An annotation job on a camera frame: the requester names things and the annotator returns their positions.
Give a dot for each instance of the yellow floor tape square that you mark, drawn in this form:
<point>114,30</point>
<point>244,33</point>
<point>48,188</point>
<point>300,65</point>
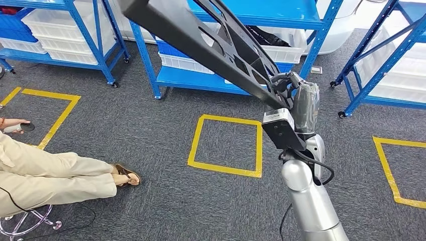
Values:
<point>386,166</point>
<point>61,119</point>
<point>229,120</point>

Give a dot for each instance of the person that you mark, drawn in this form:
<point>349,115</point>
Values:
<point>50,179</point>

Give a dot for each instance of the black item in crate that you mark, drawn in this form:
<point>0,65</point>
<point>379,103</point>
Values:
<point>266,36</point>

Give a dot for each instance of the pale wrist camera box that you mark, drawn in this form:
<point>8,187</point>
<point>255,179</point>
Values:
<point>278,114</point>

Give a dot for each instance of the long black plastic part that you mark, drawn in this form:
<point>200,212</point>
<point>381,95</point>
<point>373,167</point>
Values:
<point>173,23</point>

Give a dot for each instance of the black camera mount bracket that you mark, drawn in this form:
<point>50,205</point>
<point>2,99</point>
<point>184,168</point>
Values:
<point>283,134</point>

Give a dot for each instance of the person's left hand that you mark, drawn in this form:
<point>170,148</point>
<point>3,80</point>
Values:
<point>10,122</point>

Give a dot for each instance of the blue metal shelf rack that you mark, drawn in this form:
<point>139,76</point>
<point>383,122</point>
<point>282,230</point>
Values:
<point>382,70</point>
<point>186,78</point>
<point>50,60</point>

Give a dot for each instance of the grey floor outlet plate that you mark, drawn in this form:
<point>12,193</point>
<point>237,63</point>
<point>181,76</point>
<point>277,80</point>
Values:
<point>316,70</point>

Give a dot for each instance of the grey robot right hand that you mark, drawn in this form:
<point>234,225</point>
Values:
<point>306,106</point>

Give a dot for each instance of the white black handheld controller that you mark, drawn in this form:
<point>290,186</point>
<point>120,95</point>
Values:
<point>28,127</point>

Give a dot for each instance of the brown sandal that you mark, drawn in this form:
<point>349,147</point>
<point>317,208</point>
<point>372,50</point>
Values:
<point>131,174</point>

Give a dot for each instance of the chrome stool base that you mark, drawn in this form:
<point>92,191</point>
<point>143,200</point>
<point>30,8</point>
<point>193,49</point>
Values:
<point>56,225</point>

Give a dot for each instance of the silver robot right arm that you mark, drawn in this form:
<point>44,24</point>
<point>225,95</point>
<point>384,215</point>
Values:
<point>309,199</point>

